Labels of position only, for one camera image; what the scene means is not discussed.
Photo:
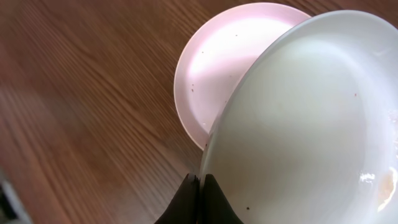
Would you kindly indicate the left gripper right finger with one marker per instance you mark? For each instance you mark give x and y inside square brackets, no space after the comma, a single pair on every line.
[215,208]

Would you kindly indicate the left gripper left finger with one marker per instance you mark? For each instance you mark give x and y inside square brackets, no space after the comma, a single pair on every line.
[182,208]

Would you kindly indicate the white plate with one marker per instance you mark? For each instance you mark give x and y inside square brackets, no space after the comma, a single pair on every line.
[309,135]
[218,55]

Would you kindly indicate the white plate front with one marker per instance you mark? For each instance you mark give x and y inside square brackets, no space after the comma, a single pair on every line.
[218,55]

